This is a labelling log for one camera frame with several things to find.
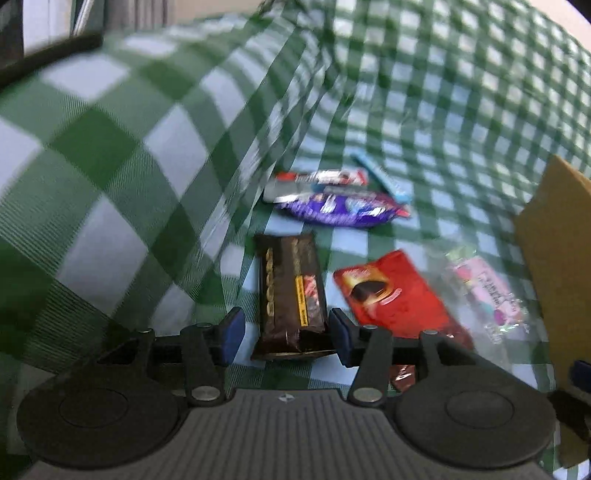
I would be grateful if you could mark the blue and white snack packet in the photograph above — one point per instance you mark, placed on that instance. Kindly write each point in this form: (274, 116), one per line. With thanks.
(383, 177)

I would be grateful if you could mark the grey slatted panel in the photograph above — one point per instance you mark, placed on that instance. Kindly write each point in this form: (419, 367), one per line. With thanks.
(124, 14)

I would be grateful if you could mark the red and white snack bar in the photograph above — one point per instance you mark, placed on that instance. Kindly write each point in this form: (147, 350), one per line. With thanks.
(323, 177)

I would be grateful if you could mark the purple snack packet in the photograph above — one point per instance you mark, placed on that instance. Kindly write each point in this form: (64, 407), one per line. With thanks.
(341, 210)

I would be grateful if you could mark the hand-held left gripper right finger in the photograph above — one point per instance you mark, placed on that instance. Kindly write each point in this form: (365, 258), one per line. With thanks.
(341, 334)

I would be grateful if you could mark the clear pink candy packet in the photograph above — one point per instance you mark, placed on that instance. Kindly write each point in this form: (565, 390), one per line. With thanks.
(489, 290)

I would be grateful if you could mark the dark brown snack bar packet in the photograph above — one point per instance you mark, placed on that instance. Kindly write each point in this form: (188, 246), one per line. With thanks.
(288, 295)

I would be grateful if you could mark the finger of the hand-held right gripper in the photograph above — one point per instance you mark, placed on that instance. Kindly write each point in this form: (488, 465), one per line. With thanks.
(580, 374)

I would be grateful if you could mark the green checked cloth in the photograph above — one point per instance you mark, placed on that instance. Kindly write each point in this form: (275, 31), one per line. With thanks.
(138, 184)

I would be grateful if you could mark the black frame edge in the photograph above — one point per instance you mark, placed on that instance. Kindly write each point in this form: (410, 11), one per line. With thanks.
(51, 53)

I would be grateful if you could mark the cardboard box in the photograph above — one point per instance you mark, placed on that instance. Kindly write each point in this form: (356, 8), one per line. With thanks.
(554, 254)

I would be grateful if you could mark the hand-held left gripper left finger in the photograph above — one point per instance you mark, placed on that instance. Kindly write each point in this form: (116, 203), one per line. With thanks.
(233, 334)

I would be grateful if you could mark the red snack packet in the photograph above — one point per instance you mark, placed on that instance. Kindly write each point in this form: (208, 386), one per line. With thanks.
(392, 295)

